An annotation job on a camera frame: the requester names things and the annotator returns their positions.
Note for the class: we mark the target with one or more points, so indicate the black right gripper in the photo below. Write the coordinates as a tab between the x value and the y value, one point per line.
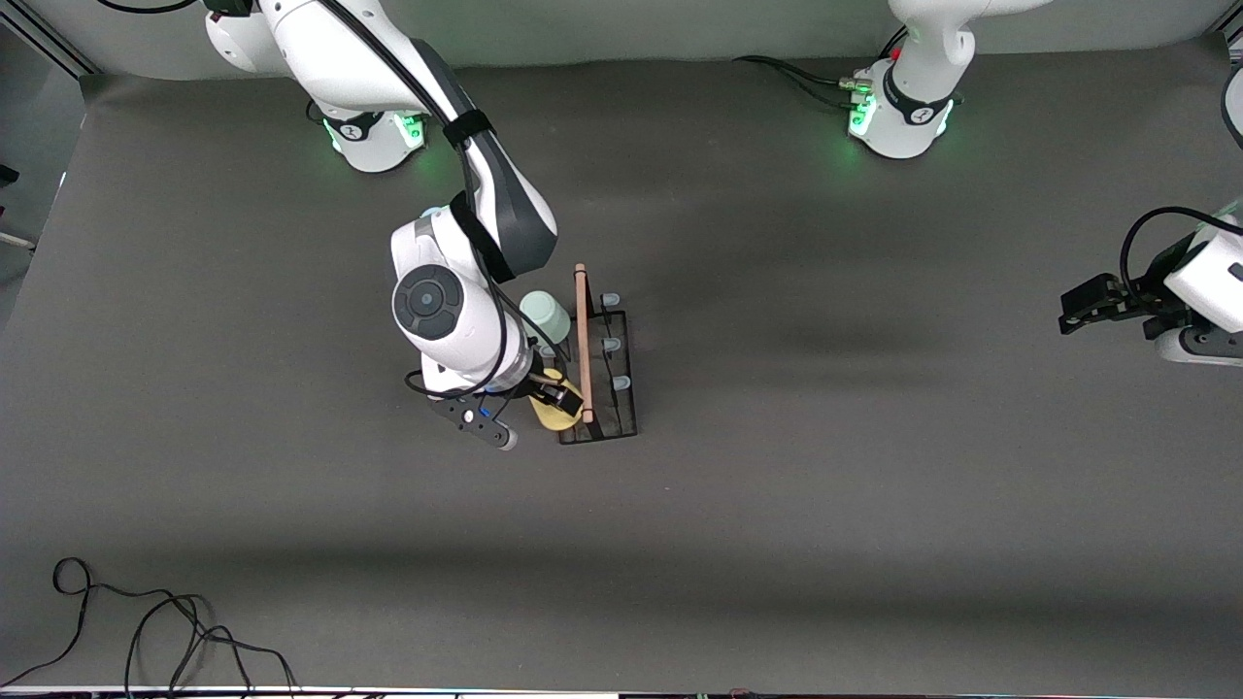
540	387

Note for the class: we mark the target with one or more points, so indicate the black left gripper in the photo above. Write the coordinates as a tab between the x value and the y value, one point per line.
1149	294

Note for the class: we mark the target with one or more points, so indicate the yellow plastic cup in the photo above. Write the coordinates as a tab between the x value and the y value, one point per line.
552	419

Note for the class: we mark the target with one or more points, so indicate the pale green plastic cup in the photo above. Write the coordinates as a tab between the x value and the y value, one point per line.
546	316

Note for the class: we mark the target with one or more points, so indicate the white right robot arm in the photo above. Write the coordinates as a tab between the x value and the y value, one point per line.
466	340

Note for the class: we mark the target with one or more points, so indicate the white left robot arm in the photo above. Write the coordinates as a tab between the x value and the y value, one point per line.
913	116

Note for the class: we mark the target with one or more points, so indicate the light blue plastic cup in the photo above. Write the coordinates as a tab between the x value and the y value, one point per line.
429	213

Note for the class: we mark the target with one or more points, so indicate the dark grey table mat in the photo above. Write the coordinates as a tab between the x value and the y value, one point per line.
874	485

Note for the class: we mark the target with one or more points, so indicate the aluminium frame rail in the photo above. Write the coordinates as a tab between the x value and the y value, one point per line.
1233	39
58	49

